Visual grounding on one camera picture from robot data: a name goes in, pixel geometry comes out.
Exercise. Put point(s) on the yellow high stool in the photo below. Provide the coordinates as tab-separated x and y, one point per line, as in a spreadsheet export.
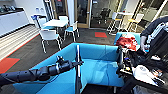
132	20

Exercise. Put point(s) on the blue upholstered seat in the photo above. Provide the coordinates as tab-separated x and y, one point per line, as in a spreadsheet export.
117	35

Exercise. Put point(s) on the blue sofa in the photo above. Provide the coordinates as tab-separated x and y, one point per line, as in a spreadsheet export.
96	66

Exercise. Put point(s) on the glass partition wall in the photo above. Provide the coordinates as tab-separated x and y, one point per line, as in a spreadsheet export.
103	11

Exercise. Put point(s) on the white high table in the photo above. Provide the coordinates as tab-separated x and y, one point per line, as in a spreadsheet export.
122	14

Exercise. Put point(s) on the wood framed glass door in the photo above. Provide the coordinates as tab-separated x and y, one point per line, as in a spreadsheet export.
82	13
60	8

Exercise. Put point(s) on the person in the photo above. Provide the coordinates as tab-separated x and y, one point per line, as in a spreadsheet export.
156	36

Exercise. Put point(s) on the black garment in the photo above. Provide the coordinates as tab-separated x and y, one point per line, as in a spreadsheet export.
78	86

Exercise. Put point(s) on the red cloth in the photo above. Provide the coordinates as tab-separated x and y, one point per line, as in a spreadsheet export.
126	41

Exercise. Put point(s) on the white bowl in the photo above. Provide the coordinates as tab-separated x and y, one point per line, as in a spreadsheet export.
141	71

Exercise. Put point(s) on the white chair teal seat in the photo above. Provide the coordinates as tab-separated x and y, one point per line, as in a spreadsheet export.
63	18
50	35
71	29
41	22

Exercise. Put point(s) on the white clothes hanger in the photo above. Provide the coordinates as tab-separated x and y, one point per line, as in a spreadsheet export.
78	55

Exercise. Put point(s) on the square white table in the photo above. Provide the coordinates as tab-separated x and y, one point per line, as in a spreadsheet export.
55	22

